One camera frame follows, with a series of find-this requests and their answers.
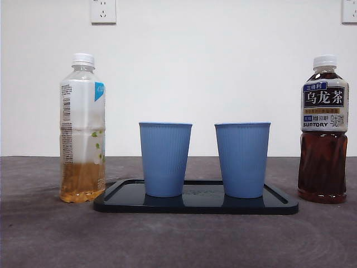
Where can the dark blue flat tray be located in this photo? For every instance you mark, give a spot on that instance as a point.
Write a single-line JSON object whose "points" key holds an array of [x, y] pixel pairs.
{"points": [[195, 205]]}

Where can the white wall socket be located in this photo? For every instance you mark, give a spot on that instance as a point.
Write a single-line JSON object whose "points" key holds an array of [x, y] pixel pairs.
{"points": [[103, 11], [350, 11]]}

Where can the dark oolong tea bottle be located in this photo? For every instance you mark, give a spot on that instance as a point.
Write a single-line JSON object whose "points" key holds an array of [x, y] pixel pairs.
{"points": [[323, 167]]}

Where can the jasmine tea bottle white label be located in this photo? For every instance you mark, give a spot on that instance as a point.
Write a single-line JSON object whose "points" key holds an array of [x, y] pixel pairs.
{"points": [[81, 117]]}

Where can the blue ribbed plastic cup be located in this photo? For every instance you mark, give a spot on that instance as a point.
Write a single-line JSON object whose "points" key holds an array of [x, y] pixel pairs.
{"points": [[242, 159], [164, 159]]}

